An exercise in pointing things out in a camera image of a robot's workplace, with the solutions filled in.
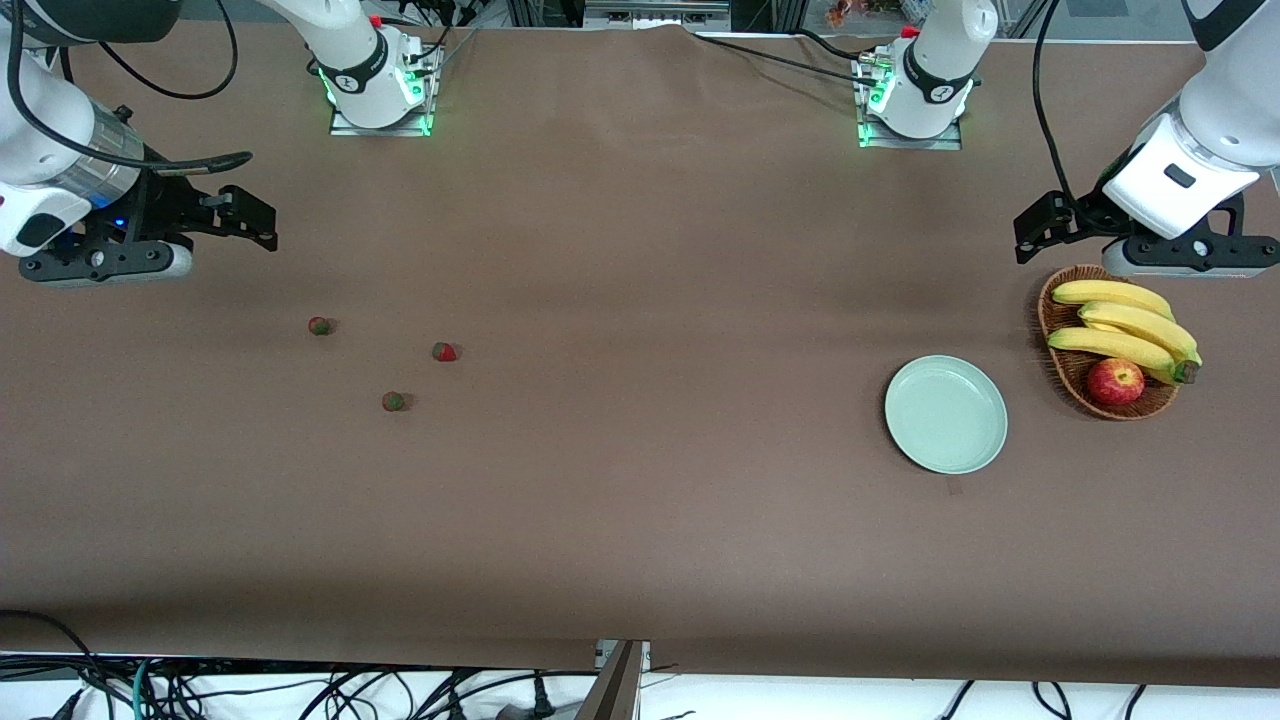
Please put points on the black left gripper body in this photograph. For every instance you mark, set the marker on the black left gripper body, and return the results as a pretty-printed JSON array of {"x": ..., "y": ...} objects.
[{"x": 1089, "y": 213}]

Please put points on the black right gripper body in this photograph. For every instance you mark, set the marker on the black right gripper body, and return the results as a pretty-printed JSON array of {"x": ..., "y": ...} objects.
[{"x": 163, "y": 204}]

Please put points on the red strawberry with green top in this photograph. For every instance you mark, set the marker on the red strawberry with green top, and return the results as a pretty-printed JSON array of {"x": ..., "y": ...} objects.
[
  {"x": 393, "y": 401},
  {"x": 319, "y": 325},
  {"x": 444, "y": 351}
]

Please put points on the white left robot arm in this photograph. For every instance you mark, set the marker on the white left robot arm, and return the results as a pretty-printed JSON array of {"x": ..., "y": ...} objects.
[{"x": 1220, "y": 110}]

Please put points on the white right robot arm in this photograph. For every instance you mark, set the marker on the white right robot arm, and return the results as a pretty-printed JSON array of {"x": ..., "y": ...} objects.
[{"x": 30, "y": 120}]

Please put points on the pale green round plate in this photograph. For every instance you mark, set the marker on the pale green round plate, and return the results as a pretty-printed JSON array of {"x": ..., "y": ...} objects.
[{"x": 945, "y": 415}]

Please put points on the brown woven wicker basket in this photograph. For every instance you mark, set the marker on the brown woven wicker basket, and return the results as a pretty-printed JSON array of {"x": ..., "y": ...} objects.
[{"x": 1075, "y": 385}]

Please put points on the red apple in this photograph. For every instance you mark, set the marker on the red apple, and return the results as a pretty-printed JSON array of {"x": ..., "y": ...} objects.
[{"x": 1115, "y": 383}]

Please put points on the orange colourful background object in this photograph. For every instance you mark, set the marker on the orange colourful background object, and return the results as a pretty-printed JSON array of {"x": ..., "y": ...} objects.
[{"x": 850, "y": 12}]

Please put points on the brown table cover sheet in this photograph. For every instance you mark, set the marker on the brown table cover sheet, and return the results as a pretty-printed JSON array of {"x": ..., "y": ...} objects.
[{"x": 640, "y": 250}]

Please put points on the grey metal device box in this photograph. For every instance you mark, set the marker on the grey metal device box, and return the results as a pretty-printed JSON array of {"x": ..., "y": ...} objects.
[{"x": 655, "y": 14}]

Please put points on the black power plug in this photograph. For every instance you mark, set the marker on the black power plug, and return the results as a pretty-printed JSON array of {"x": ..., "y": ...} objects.
[{"x": 542, "y": 700}]

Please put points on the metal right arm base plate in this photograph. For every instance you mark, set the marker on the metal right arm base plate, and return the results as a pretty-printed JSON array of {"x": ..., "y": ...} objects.
[{"x": 345, "y": 127}]

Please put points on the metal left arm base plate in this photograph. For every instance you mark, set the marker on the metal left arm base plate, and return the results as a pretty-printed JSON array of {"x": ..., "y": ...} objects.
[{"x": 945, "y": 142}]

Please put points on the aluminium post with bracket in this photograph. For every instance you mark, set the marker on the aluminium post with bracket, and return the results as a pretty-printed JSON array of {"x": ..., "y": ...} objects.
[{"x": 615, "y": 685}]

